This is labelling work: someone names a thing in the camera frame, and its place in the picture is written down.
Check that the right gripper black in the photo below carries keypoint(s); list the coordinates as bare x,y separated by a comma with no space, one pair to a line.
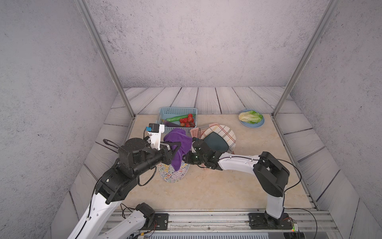
189,160

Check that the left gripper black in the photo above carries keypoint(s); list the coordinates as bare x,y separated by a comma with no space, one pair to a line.
166,153

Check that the dark teal square plate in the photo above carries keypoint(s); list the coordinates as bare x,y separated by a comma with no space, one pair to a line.
216,142

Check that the colourful squiggle round plate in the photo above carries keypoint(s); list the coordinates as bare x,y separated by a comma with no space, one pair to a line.
170,175

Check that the white plaid round plate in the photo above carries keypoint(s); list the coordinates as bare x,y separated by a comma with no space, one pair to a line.
225,132

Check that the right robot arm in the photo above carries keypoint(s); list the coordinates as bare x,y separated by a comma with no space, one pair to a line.
271,174

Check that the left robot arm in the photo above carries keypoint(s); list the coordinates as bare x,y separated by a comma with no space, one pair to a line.
135,158

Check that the small blue plate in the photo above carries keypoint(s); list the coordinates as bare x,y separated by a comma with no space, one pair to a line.
253,125

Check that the pink perforated basket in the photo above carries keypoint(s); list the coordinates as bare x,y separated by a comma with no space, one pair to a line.
198,131

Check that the purple eggplant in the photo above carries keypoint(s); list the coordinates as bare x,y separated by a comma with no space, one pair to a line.
169,124

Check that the green cucumber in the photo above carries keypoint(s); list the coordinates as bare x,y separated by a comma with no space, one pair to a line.
180,118

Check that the light blue perforated basket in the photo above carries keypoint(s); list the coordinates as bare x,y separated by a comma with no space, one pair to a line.
169,112

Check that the green lettuce head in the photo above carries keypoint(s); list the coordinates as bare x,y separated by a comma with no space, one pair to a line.
251,117

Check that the metal base rail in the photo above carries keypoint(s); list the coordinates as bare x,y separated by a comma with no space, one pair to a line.
244,224

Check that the left aluminium frame post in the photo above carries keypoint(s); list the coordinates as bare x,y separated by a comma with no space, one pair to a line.
86,15

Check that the aluminium frame post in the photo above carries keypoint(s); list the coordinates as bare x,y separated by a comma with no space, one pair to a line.
86,15
316,36

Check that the right aluminium frame post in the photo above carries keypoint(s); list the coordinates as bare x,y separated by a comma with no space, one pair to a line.
316,36

